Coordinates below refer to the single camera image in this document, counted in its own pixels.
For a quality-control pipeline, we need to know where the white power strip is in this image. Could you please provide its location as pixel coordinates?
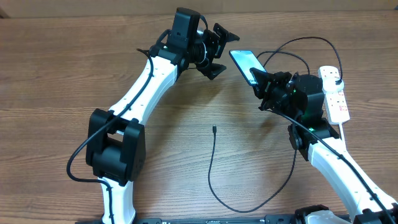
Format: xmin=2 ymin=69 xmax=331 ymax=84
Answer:
xmin=318 ymin=65 xmax=350 ymax=124

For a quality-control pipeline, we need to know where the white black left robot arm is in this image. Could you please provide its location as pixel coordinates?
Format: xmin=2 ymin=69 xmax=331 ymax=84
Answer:
xmin=66 ymin=7 xmax=239 ymax=223

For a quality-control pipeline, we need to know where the white plug adapter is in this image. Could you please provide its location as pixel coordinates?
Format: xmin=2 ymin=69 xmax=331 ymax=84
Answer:
xmin=322 ymin=77 xmax=345 ymax=93

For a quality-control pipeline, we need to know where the black charging cable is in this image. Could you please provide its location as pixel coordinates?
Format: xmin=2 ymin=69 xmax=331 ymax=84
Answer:
xmin=207 ymin=36 xmax=344 ymax=214

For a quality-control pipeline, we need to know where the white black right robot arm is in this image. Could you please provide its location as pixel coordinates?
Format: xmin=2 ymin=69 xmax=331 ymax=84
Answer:
xmin=249 ymin=68 xmax=397 ymax=223

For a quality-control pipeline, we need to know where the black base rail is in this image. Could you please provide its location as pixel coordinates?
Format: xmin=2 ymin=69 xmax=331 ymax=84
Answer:
xmin=74 ymin=204 xmax=352 ymax=224

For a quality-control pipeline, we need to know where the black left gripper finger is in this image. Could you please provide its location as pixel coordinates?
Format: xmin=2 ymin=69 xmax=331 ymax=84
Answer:
xmin=213 ymin=23 xmax=240 ymax=42
xmin=196 ymin=63 xmax=226 ymax=80

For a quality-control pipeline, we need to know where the blue screen smartphone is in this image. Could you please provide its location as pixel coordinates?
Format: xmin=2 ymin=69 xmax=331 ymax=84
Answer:
xmin=229 ymin=50 xmax=266 ymax=86

